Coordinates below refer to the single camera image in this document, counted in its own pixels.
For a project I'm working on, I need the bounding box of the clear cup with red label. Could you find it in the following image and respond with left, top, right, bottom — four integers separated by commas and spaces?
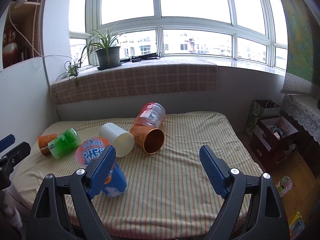
133, 102, 166, 128

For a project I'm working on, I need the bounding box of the small orange paper cup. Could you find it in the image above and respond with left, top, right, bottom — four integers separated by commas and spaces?
37, 133, 57, 155

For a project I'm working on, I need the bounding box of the plaid brown sill blanket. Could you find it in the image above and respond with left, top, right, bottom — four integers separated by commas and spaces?
50, 63, 218, 105

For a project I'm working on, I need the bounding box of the dark potted spider plant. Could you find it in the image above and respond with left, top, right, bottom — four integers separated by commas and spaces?
77, 26, 121, 70

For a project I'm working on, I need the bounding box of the black device on windowsill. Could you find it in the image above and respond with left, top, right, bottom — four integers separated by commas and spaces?
120, 53, 160, 63

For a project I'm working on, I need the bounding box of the dark open storage box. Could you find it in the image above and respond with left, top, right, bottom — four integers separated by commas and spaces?
249, 116, 299, 172

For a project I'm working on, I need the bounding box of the yellow package on floor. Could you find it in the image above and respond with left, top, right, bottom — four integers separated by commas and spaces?
289, 211, 305, 240

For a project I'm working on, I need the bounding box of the white lace cloth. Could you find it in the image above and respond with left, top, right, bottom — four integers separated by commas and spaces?
281, 94, 319, 144

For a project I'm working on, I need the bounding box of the yellow green wall map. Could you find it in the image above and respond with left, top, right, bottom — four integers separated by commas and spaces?
281, 0, 319, 99

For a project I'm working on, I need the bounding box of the small spider plant offshoot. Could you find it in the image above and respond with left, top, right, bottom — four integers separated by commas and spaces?
56, 60, 82, 87

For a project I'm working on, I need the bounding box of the green plastic cup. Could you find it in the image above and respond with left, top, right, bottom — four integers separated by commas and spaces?
48, 128, 81, 159

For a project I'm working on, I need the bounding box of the green white carton on floor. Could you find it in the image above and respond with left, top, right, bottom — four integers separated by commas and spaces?
276, 176, 293, 198

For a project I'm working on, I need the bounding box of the wooden shelf with items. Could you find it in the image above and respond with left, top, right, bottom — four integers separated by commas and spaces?
1, 0, 44, 70

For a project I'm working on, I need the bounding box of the white cylindrical cup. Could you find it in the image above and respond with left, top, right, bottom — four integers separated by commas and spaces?
98, 122, 135, 158

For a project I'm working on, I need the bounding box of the copper orange patterned cup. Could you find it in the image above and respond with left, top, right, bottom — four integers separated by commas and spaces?
130, 125, 164, 155

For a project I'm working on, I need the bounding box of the person's hand on gripper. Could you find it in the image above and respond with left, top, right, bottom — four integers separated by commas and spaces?
0, 190, 23, 229

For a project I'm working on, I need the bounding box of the green white paper bag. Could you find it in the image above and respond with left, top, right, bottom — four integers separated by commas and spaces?
245, 99, 280, 139

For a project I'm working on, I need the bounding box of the white power adapter with cable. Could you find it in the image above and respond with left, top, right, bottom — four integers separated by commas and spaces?
8, 0, 79, 72

